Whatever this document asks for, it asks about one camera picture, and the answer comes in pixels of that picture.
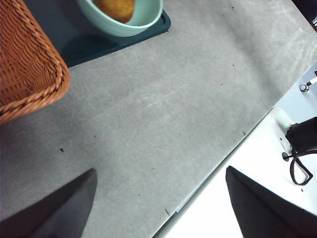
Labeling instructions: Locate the dark teal rectangular tray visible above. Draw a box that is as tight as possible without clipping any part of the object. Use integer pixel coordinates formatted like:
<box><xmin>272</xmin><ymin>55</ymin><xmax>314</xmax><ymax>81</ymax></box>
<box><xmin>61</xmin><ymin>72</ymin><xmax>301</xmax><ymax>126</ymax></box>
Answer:
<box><xmin>23</xmin><ymin>0</ymin><xmax>171</xmax><ymax>68</ymax></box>

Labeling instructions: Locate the brown wicker basket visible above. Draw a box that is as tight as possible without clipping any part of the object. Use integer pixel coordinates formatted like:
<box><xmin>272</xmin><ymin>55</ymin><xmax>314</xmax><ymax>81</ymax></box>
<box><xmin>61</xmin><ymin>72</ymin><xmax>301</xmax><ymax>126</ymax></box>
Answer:
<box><xmin>0</xmin><ymin>0</ymin><xmax>71</xmax><ymax>124</ymax></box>

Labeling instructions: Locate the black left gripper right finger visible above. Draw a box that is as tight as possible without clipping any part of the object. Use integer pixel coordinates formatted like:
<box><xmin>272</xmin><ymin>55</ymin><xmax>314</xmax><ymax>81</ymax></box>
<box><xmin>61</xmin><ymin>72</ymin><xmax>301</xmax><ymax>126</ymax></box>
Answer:
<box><xmin>225</xmin><ymin>165</ymin><xmax>317</xmax><ymax>238</ymax></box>

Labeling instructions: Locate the short black cable loop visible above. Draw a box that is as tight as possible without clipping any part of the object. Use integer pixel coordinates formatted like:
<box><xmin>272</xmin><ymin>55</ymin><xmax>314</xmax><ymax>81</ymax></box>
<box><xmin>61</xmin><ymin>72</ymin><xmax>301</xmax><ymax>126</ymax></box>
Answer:
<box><xmin>282</xmin><ymin>146</ymin><xmax>313</xmax><ymax>186</ymax></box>

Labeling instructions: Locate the teal ribbed bowl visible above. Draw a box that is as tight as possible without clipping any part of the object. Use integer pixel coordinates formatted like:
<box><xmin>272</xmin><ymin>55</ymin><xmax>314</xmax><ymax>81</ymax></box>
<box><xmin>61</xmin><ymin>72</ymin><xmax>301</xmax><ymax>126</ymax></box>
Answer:
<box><xmin>77</xmin><ymin>0</ymin><xmax>164</xmax><ymax>38</ymax></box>

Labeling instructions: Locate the white robot mounting platform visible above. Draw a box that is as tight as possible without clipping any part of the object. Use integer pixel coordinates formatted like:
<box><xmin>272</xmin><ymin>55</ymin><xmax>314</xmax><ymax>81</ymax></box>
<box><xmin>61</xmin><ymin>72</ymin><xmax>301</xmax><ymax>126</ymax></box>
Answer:
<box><xmin>152</xmin><ymin>60</ymin><xmax>317</xmax><ymax>238</ymax></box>

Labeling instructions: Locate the brown-yellow kiwi fruit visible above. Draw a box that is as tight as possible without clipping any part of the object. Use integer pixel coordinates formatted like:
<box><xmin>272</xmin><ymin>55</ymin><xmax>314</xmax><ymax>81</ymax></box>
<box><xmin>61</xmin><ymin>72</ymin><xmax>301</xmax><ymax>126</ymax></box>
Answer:
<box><xmin>94</xmin><ymin>0</ymin><xmax>136</xmax><ymax>23</ymax></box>

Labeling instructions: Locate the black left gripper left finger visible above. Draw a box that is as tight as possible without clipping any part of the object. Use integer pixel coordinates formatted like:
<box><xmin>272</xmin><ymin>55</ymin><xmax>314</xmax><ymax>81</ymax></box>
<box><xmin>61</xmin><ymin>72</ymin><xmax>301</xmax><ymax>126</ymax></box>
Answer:
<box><xmin>0</xmin><ymin>168</ymin><xmax>98</xmax><ymax>238</ymax></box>

